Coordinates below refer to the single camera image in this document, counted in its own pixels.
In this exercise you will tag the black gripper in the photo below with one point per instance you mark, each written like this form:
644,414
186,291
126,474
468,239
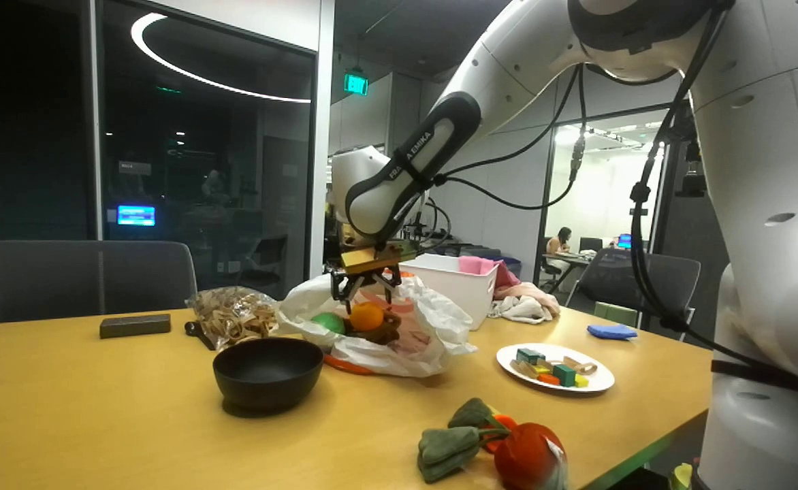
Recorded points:
365,279

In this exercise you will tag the orange toy fruit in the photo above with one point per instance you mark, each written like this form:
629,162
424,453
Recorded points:
365,316

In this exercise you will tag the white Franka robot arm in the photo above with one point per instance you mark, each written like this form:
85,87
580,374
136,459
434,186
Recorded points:
780,227

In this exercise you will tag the white plastic bag orange print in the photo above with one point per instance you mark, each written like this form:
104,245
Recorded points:
434,350

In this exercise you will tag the black bowl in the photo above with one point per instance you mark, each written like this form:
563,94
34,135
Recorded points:
264,382

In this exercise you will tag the clear bag of rubber bands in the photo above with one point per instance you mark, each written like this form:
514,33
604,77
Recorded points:
228,316

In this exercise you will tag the red stuffed vegetable green leaves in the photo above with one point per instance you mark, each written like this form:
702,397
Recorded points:
524,459

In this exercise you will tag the white plastic bin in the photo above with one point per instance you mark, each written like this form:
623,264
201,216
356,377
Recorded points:
461,286

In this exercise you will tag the pink cloth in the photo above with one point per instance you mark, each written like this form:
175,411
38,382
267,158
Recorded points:
480,264

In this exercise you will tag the white grey towel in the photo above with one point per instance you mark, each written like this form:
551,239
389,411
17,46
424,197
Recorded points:
524,309

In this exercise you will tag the green wooden block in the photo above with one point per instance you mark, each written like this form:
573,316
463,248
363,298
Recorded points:
528,354
563,374

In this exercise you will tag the orange round wooden bead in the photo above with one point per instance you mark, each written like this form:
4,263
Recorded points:
548,378

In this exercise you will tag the seated person in background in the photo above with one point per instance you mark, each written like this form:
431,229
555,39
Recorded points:
558,243

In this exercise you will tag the green exit sign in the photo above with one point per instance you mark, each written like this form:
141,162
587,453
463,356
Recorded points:
354,86

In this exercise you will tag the yellow wooden block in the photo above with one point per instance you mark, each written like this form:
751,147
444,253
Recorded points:
580,378

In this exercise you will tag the black rectangular case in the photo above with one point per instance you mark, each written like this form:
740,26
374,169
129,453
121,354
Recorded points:
134,325

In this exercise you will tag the white paper plate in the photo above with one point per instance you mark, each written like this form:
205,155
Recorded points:
596,377

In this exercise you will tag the blue lit screen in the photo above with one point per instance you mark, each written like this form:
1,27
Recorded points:
136,216

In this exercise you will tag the blue flat object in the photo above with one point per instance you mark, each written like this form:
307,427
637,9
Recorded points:
610,333

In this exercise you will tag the grey office chair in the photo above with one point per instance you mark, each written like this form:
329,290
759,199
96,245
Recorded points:
629,282
70,282

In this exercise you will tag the background computer monitor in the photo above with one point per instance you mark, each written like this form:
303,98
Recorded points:
623,243

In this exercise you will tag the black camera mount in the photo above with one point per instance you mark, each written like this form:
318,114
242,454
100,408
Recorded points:
691,173

